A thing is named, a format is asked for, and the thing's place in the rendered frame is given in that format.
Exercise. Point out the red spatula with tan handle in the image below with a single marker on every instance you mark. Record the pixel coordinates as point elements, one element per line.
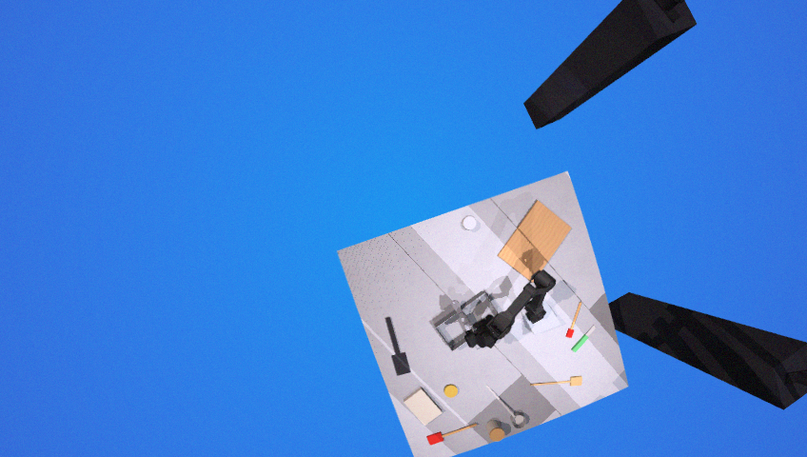
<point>438,437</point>

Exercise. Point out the light brown wooden board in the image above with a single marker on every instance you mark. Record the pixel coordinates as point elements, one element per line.
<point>534,241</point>

